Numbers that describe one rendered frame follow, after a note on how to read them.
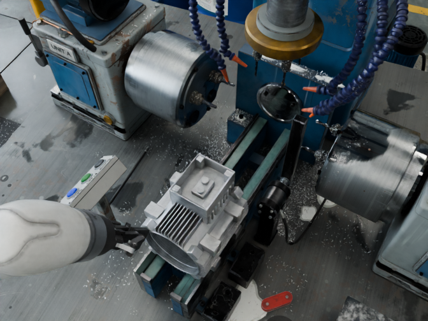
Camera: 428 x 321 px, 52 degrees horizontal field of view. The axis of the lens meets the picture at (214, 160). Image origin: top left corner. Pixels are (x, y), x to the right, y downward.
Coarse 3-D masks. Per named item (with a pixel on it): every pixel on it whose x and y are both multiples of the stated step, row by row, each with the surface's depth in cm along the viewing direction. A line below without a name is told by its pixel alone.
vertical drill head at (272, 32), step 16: (272, 0) 92; (288, 0) 90; (304, 0) 91; (256, 16) 101; (272, 16) 95; (288, 16) 93; (304, 16) 95; (256, 32) 98; (272, 32) 95; (288, 32) 95; (304, 32) 96; (320, 32) 98; (256, 48) 98; (272, 48) 95; (288, 48) 95; (304, 48) 96; (256, 64) 107; (288, 64) 101
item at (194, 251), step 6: (234, 192) 102; (240, 192) 103; (234, 198) 104; (240, 198) 103; (144, 222) 99; (150, 222) 98; (150, 228) 98; (150, 246) 108; (192, 246) 95; (192, 252) 94; (198, 252) 95; (192, 258) 95; (198, 258) 94; (192, 276) 106; (198, 276) 104
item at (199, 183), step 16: (192, 160) 101; (208, 160) 102; (192, 176) 102; (208, 176) 102; (224, 176) 100; (176, 192) 96; (192, 192) 99; (208, 192) 100; (224, 192) 99; (192, 208) 97; (208, 208) 94
